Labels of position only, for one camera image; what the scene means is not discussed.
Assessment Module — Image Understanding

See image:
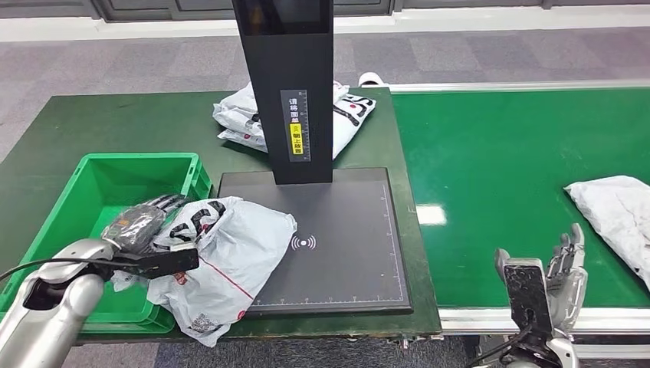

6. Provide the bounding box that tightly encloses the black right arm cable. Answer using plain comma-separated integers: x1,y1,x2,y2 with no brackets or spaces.
467,324,534,368

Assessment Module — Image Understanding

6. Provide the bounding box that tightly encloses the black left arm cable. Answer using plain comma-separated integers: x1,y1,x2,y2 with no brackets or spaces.
0,258,128,283

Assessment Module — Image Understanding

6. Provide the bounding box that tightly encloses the grey parcel dark red print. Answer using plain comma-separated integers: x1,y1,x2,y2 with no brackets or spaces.
563,175,650,291

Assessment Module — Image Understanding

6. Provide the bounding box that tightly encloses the green conveyor belt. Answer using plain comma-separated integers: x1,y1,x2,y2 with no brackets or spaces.
392,87,650,309

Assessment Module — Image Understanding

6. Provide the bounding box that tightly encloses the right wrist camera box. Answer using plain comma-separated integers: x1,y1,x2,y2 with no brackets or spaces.
501,258,554,339

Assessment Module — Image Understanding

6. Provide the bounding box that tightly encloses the black inbound scanning machine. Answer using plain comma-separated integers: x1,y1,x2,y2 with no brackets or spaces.
218,0,413,317

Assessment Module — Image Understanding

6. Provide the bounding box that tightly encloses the green plastic crate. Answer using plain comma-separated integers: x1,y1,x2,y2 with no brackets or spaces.
0,152,215,335

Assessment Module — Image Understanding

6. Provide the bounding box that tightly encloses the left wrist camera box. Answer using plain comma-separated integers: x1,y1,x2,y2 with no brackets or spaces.
113,246,200,281

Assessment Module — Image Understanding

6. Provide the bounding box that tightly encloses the white parcel black lettering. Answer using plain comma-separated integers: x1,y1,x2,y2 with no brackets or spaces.
212,80,378,161

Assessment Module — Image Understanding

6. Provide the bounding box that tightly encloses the white rounded object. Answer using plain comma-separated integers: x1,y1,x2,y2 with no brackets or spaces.
357,71,387,88

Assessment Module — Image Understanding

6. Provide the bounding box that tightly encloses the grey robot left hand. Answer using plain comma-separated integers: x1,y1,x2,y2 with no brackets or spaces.
101,194,190,255

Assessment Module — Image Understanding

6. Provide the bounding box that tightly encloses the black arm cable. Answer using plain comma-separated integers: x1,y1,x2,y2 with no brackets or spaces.
0,258,128,283
467,324,534,368

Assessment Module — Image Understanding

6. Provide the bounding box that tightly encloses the white crumpled parcel red mark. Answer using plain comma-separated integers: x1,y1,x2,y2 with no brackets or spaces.
217,127,269,153

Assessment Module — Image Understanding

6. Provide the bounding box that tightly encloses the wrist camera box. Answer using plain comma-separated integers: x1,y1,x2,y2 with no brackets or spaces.
113,246,200,281
501,258,554,339

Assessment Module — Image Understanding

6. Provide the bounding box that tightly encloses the white parcel red truck print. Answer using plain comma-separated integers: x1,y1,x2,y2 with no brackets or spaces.
110,195,298,349

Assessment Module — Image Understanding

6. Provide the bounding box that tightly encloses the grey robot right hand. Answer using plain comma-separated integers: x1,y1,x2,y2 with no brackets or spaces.
494,223,589,337

